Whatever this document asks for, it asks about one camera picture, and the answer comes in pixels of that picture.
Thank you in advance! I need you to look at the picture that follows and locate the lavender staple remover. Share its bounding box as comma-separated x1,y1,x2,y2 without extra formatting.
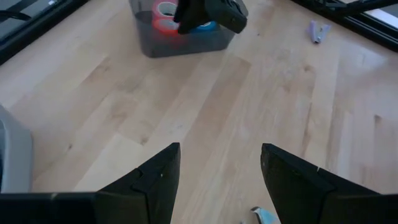
305,19,333,45

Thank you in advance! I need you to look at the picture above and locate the beige plastic bin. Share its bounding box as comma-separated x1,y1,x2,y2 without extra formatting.
0,104,34,194

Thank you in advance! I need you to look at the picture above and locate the grey translucent plastic bin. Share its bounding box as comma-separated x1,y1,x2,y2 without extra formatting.
128,0,249,59

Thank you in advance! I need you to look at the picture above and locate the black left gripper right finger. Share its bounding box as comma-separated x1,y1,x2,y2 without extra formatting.
260,142,382,224

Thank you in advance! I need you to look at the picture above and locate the light blue tape roll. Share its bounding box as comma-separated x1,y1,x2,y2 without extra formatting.
190,21,219,34

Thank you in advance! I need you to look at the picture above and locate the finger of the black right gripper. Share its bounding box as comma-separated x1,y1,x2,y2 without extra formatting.
173,0,208,35
205,0,249,35

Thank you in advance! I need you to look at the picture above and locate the red tape roll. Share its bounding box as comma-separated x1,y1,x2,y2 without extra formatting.
152,17,183,36

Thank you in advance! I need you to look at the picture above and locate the light blue staple remover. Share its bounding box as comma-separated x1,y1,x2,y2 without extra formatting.
239,206,282,224

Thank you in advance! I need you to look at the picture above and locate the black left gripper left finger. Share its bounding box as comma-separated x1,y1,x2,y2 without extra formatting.
95,142,182,224

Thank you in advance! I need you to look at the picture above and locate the black frame rail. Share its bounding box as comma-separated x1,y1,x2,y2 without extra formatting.
0,0,91,66
290,0,398,54

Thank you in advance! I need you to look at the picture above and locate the pink tape roll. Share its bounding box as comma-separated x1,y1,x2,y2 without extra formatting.
151,0,180,21

